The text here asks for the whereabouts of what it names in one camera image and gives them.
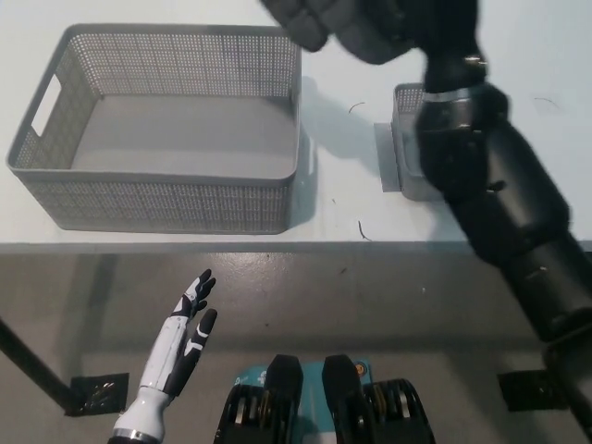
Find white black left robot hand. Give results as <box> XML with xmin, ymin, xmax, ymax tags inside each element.
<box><xmin>138</xmin><ymin>268</ymin><xmax>219</xmax><ymax>400</ymax></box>

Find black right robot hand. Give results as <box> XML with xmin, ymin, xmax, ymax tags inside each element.
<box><xmin>384</xmin><ymin>0</ymin><xmax>490</xmax><ymax>98</ymax></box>

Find dark grey oven glove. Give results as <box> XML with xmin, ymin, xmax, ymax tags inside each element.
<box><xmin>257</xmin><ymin>0</ymin><xmax>423</xmax><ymax>67</ymax></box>

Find small grey perforated container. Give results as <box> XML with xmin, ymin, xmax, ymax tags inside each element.
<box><xmin>390</xmin><ymin>81</ymin><xmax>446</xmax><ymax>203</ymax></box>

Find black table leg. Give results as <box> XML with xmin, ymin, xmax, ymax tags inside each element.
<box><xmin>0</xmin><ymin>314</ymin><xmax>79</xmax><ymax>413</ymax></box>

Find large grey perforated basket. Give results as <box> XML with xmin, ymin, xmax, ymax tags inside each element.
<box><xmin>5</xmin><ymin>23</ymin><xmax>320</xmax><ymax>236</ymax></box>

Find black teal robot body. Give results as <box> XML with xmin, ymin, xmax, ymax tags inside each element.
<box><xmin>215</xmin><ymin>353</ymin><xmax>438</xmax><ymax>444</ymax></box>

